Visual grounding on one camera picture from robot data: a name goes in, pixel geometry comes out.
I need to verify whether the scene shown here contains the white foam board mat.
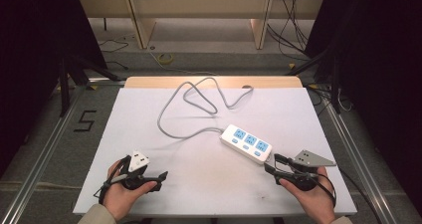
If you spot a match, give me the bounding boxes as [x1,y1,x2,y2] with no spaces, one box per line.
[72,87,358,217]

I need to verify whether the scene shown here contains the person's right hand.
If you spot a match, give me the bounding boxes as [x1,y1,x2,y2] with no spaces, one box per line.
[279,166,337,224]

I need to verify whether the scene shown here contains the thin black floor cable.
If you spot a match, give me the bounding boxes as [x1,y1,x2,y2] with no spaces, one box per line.
[98,37,130,71]

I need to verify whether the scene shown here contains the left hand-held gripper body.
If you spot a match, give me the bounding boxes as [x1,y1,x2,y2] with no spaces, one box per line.
[118,149,159,191]

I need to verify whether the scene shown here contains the beige wooden desk frame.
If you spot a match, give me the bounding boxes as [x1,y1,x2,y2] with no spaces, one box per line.
[76,0,326,51]

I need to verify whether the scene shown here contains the yellow tape roll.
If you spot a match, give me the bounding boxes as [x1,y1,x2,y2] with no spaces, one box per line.
[156,53,174,66]

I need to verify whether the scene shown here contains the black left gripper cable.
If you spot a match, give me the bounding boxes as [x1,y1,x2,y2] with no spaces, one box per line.
[93,154,132,206]

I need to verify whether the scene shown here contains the white power strip blue sockets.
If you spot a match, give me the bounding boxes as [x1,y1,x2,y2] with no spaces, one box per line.
[219,123,274,166]

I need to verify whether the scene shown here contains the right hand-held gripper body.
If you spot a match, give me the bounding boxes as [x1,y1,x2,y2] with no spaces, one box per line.
[282,149,337,192]

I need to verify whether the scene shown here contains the black metal stand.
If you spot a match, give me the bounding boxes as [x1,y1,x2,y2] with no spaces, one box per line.
[58,50,121,118]
[286,46,343,114]

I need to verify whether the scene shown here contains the grey power strip cable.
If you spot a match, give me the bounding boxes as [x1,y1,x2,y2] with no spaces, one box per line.
[156,77,255,140]

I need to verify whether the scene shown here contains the bundle of black floor cables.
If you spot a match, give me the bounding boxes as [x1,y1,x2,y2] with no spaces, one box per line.
[266,0,314,59]

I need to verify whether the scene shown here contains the aluminium floor rail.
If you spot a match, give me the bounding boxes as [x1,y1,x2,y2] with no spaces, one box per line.
[0,83,88,224]
[316,93,401,224]

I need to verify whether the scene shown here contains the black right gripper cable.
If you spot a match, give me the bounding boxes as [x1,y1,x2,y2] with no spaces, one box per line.
[310,166,383,224]

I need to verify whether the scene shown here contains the person's left hand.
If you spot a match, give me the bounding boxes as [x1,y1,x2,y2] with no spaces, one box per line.
[103,159,159,222]

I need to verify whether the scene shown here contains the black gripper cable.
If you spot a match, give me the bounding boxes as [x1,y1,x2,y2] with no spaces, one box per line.
[310,166,383,224]
[93,154,132,206]

